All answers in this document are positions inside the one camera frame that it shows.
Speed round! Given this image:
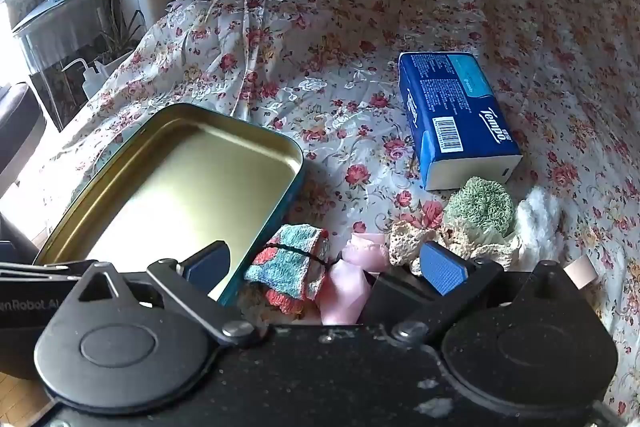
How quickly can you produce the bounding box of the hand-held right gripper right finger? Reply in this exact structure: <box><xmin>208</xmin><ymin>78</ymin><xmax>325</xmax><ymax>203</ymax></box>
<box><xmin>370</xmin><ymin>241</ymin><xmax>601</xmax><ymax>343</ymax></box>

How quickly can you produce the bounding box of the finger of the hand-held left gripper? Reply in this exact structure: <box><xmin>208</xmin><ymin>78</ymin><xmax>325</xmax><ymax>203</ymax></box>
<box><xmin>0</xmin><ymin>259</ymin><xmax>96</xmax><ymax>282</ymax></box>

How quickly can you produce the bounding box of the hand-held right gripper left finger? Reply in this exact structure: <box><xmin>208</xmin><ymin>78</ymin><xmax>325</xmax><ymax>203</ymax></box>
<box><xmin>75</xmin><ymin>241</ymin><xmax>263</xmax><ymax>348</ymax></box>

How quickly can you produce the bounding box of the beige crochet lace bow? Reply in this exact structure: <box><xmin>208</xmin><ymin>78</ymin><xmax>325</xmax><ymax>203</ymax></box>
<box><xmin>387</xmin><ymin>216</ymin><xmax>521</xmax><ymax>276</ymax></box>

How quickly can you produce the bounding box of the green knitted scrunchie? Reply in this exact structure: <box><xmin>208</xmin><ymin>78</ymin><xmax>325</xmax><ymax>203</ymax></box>
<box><xmin>442</xmin><ymin>177</ymin><xmax>516</xmax><ymax>239</ymax></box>

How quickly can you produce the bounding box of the gold metal tray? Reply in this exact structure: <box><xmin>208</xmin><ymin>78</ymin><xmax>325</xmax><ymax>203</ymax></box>
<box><xmin>32</xmin><ymin>103</ymin><xmax>307</xmax><ymax>308</ymax></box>

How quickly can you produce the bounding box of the pink cloth pouch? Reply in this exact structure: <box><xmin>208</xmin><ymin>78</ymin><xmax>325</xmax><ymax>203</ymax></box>
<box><xmin>320</xmin><ymin>232</ymin><xmax>393</xmax><ymax>326</ymax></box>

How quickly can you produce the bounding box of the dark leather armchair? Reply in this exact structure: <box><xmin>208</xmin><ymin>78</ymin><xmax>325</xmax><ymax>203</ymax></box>
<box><xmin>0</xmin><ymin>213</ymin><xmax>40</xmax><ymax>259</ymax></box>

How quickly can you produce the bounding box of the purple upholstered chair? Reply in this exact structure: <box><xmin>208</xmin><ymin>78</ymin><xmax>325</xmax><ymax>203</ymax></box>
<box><xmin>0</xmin><ymin>82</ymin><xmax>48</xmax><ymax>190</ymax></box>

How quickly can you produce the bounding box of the blue tissue pack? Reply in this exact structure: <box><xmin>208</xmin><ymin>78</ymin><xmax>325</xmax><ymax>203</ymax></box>
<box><xmin>397</xmin><ymin>51</ymin><xmax>524</xmax><ymax>192</ymax></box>

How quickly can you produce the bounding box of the white squeeze wash bottle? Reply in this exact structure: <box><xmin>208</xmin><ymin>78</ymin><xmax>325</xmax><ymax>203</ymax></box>
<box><xmin>62</xmin><ymin>58</ymin><xmax>108</xmax><ymax>100</ymax></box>

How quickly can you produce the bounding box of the white ribbed planter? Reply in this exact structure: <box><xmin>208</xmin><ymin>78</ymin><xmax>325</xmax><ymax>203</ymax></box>
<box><xmin>97</xmin><ymin>49</ymin><xmax>137</xmax><ymax>76</ymax></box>

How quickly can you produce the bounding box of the floral bedspread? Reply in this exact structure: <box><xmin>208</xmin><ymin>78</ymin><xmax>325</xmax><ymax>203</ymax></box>
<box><xmin>10</xmin><ymin>0</ymin><xmax>640</xmax><ymax>423</ymax></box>

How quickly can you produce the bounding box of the clear acrylic side table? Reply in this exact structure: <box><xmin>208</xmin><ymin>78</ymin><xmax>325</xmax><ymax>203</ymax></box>
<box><xmin>11</xmin><ymin>0</ymin><xmax>126</xmax><ymax>132</ymax></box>

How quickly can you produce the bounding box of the green leafy plant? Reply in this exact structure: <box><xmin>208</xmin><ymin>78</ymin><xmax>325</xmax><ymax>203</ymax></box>
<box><xmin>95</xmin><ymin>0</ymin><xmax>147</xmax><ymax>58</ymax></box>

